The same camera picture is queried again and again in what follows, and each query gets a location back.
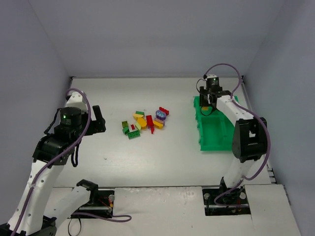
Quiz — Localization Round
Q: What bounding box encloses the lime curved lego brick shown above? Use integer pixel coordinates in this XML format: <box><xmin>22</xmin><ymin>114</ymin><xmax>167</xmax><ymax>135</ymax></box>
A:
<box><xmin>135</xmin><ymin>122</ymin><xmax>141</xmax><ymax>131</ymax></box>

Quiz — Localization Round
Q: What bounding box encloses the orange yellow curved lego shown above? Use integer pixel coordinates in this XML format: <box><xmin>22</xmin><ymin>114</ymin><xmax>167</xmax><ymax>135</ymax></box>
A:
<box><xmin>137</xmin><ymin>118</ymin><xmax>147</xmax><ymax>130</ymax></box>

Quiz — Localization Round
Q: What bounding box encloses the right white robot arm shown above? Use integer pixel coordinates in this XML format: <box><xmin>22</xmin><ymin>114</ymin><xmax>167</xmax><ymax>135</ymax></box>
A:
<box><xmin>198</xmin><ymin>75</ymin><xmax>270</xmax><ymax>199</ymax></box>

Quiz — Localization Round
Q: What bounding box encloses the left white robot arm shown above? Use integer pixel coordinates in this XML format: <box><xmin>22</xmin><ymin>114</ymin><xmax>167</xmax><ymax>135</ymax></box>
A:
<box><xmin>0</xmin><ymin>88</ymin><xmax>106</xmax><ymax>236</ymax></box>

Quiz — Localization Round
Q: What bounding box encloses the lime square lego brick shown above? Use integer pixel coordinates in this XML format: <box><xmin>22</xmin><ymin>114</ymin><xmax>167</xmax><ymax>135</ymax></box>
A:
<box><xmin>122</xmin><ymin>120</ymin><xmax>128</xmax><ymax>128</ymax></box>

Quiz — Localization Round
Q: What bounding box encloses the green compartment tray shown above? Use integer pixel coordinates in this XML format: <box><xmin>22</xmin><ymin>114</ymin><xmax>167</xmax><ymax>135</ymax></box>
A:
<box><xmin>193</xmin><ymin>96</ymin><xmax>234</xmax><ymax>151</ymax></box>

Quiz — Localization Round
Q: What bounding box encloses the pale yellow curved lego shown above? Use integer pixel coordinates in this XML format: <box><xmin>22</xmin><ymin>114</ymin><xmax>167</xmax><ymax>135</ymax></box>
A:
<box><xmin>132</xmin><ymin>113</ymin><xmax>144</xmax><ymax>120</ymax></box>

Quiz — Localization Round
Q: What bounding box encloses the green flat lego plate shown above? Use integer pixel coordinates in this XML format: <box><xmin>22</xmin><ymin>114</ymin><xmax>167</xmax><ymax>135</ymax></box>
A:
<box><xmin>127</xmin><ymin>130</ymin><xmax>140</xmax><ymax>140</ymax></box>

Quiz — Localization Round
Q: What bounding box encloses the red scalloped lego brick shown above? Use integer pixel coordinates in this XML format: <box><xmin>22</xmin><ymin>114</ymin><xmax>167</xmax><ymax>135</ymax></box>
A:
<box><xmin>159</xmin><ymin>107</ymin><xmax>169</xmax><ymax>116</ymax></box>

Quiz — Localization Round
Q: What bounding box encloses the purple lotus lego piece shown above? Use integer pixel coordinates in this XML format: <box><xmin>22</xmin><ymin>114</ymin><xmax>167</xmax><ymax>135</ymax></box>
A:
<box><xmin>156</xmin><ymin>110</ymin><xmax>167</xmax><ymax>120</ymax></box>

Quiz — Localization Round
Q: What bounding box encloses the purple butterfly lego piece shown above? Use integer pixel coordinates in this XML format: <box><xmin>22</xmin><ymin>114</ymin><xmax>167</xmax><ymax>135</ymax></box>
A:
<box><xmin>155</xmin><ymin>118</ymin><xmax>165</xmax><ymax>125</ymax></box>

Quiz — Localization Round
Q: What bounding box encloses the red rectangular lego brick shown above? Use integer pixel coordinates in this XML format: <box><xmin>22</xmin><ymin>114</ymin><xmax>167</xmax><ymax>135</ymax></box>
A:
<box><xmin>146</xmin><ymin>115</ymin><xmax>154</xmax><ymax>127</ymax></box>

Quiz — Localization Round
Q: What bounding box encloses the yellow curved lego brick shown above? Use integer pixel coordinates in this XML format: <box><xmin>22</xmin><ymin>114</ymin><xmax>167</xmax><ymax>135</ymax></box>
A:
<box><xmin>153</xmin><ymin>120</ymin><xmax>164</xmax><ymax>129</ymax></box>

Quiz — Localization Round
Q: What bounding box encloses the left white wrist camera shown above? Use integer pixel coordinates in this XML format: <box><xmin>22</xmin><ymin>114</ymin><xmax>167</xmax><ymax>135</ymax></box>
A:
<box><xmin>65</xmin><ymin>91</ymin><xmax>87</xmax><ymax>110</ymax></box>

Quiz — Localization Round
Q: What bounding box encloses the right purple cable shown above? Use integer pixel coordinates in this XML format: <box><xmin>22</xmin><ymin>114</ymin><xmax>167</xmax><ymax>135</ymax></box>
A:
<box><xmin>203</xmin><ymin>63</ymin><xmax>271</xmax><ymax>209</ymax></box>

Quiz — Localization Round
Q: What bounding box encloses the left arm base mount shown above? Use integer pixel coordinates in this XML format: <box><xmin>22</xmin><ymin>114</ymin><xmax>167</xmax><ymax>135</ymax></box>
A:
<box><xmin>70</xmin><ymin>179</ymin><xmax>115</xmax><ymax>219</ymax></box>

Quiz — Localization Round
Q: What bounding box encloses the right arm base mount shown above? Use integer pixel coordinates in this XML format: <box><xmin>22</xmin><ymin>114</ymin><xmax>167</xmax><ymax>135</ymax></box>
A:
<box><xmin>202</xmin><ymin>187</ymin><xmax>251</xmax><ymax>216</ymax></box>

